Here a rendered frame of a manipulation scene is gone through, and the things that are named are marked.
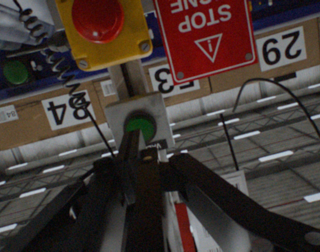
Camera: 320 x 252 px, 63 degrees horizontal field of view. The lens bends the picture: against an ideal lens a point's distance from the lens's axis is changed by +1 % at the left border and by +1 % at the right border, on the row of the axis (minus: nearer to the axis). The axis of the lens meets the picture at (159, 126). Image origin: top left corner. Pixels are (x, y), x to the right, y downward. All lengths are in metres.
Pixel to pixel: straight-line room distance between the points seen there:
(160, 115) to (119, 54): 0.09
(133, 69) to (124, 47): 0.08
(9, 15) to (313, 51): 0.91
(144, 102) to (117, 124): 0.04
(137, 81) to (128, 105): 0.04
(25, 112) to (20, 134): 0.08
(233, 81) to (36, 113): 0.69
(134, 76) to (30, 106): 0.73
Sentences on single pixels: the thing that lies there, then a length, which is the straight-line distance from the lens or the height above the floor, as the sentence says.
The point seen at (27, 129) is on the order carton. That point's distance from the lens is 1.03.
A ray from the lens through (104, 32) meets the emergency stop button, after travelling 0.21.
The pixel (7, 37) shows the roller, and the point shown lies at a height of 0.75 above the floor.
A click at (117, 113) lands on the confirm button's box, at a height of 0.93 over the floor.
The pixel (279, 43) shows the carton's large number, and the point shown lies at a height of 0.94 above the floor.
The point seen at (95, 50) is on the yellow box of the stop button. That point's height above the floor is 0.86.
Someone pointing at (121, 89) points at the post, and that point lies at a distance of 0.32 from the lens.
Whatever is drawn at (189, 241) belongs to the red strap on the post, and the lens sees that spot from 0.40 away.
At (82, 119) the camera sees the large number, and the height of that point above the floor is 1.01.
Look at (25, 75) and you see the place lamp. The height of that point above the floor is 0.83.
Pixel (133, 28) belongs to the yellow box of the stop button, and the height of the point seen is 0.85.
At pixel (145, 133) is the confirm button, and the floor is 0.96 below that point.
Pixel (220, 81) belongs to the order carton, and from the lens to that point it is 0.95.
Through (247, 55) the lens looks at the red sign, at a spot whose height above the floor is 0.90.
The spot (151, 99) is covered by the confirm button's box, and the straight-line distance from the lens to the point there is 0.29.
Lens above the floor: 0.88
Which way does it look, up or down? 14 degrees up
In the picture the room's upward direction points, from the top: 165 degrees clockwise
